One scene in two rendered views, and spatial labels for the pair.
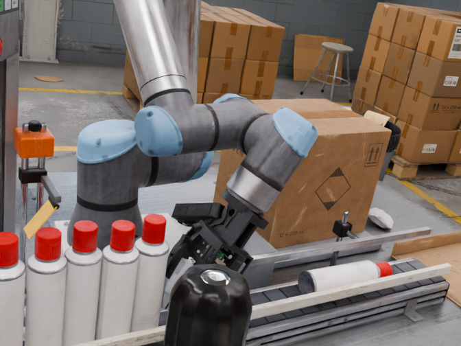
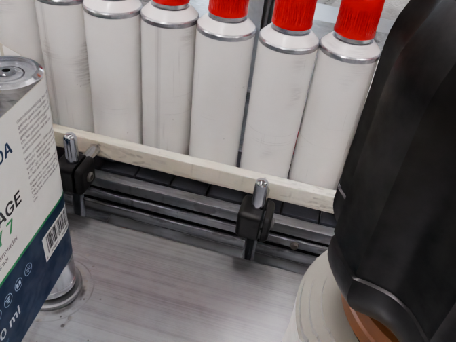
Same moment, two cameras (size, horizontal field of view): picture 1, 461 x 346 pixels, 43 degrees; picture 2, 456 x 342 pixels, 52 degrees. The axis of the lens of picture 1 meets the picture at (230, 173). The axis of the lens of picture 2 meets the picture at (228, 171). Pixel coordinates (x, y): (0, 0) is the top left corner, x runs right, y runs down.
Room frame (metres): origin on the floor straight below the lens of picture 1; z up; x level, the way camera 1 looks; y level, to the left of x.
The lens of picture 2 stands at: (0.37, -0.02, 1.19)
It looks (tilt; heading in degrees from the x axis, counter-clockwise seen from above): 39 degrees down; 44
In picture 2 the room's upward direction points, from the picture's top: 7 degrees clockwise
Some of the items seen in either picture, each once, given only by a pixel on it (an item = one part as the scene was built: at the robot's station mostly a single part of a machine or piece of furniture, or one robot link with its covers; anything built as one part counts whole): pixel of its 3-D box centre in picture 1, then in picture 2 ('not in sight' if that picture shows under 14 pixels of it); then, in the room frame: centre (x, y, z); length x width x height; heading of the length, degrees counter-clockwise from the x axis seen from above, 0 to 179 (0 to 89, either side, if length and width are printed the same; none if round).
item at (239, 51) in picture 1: (195, 65); not in sight; (4.60, 0.41, 0.45); 1.20 x 0.84 x 0.89; 28
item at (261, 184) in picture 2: not in sight; (254, 230); (0.61, 0.17, 0.89); 0.03 x 0.03 x 0.12; 34
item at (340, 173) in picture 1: (298, 168); not in sight; (1.33, -0.16, 0.99); 0.30 x 0.24 x 0.27; 126
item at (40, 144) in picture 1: (36, 239); not in sight; (0.71, 0.25, 1.05); 0.10 x 0.04 x 0.33; 34
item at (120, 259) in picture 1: (117, 286); not in sight; (0.73, 0.13, 0.98); 0.05 x 0.05 x 0.20
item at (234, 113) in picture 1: (234, 125); not in sight; (0.92, 0.01, 1.20); 0.11 x 0.11 x 0.08; 38
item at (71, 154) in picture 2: not in sight; (85, 175); (0.53, 0.32, 0.89); 0.06 x 0.03 x 0.12; 34
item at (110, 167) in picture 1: (112, 158); not in sight; (1.03, 0.22, 1.05); 0.13 x 0.12 x 0.14; 128
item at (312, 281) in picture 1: (348, 277); not in sight; (1.00, -0.26, 0.91); 0.20 x 0.05 x 0.05; 123
